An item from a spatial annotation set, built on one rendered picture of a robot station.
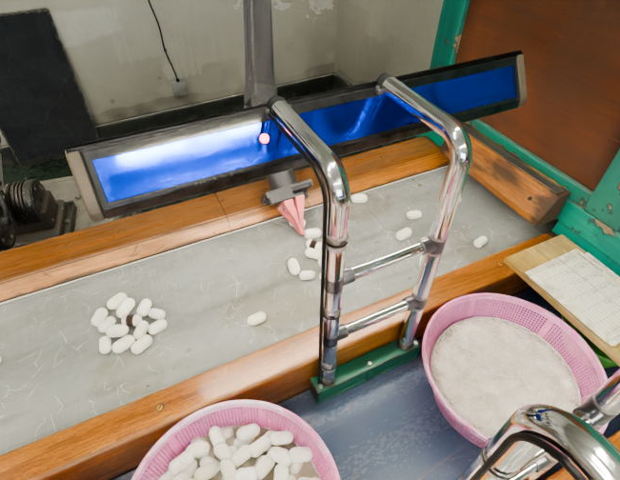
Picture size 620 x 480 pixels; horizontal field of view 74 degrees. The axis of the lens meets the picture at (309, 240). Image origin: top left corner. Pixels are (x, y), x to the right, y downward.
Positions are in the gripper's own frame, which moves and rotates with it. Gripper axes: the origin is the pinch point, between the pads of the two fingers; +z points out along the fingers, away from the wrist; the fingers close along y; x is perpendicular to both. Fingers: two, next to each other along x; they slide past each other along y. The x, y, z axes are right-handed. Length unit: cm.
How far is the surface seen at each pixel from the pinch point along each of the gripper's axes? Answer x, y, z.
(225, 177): -34.0, -16.5, -5.8
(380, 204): 3.1, 20.9, -0.2
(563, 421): -62, -9, 19
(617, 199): -29, 46, 15
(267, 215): 6.3, -4.1, -6.1
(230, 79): 169, 42, -121
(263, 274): -2.5, -10.8, 5.8
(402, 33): 101, 123, -92
